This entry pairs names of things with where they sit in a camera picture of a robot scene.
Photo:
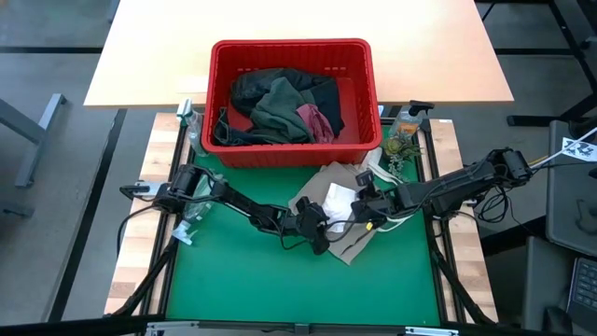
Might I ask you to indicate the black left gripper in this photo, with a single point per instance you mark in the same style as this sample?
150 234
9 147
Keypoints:
313 221

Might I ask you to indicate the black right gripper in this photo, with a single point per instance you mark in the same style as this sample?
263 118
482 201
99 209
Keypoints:
373 210

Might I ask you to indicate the white shirt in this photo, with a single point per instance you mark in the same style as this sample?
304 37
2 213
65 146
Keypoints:
338 205

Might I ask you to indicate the beige shirt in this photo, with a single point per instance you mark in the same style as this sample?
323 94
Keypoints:
347 247

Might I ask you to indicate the maroon shirt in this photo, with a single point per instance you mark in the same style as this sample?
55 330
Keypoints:
317 123

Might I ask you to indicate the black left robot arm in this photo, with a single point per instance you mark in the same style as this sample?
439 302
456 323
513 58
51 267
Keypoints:
242 205

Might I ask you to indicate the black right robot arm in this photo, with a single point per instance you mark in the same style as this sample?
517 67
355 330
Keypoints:
457 186

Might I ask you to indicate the red plastic laundry basket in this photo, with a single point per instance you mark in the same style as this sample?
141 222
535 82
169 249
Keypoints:
289 56

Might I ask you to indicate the artificial succulent plant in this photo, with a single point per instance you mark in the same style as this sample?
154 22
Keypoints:
398 147

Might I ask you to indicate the green table mat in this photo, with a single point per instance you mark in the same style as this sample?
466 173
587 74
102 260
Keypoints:
280 289

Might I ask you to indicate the spray bottle black trigger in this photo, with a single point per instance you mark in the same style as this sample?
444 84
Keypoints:
406 123

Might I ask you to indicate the dark green garment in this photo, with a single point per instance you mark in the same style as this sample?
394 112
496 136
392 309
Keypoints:
280 112

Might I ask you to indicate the clear spray bottle white trigger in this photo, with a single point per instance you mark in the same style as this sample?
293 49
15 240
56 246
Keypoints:
196 210

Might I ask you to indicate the clear spray bottle pale-green trigger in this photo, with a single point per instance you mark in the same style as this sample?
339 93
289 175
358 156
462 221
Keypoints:
195 135

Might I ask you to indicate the black garment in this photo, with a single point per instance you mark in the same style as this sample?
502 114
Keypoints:
261 84

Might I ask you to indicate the grey side desk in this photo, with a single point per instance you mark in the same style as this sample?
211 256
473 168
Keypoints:
541 280

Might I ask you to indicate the white tag black pattern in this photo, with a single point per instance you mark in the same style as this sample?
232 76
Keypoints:
578 150

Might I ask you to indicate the black computer mouse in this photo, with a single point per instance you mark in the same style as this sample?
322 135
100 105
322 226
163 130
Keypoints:
557 322

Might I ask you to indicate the dark computer keyboard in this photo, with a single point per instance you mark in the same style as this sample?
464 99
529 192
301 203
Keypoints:
585 289

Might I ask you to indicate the light wooden desk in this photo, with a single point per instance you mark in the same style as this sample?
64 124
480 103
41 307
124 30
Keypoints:
163 46

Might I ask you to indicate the grey metal desk leg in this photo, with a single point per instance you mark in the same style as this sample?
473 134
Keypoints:
35 135

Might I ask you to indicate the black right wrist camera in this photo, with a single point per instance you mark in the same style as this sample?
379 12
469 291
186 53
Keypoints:
365 179

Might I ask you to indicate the black aluminium table frame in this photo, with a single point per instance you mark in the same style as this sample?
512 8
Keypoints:
442 298

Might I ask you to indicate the silver metal bracket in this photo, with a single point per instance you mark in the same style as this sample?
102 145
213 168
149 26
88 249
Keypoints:
168 329
431 331

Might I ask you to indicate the black desk frame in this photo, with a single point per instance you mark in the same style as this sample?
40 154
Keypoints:
566 32

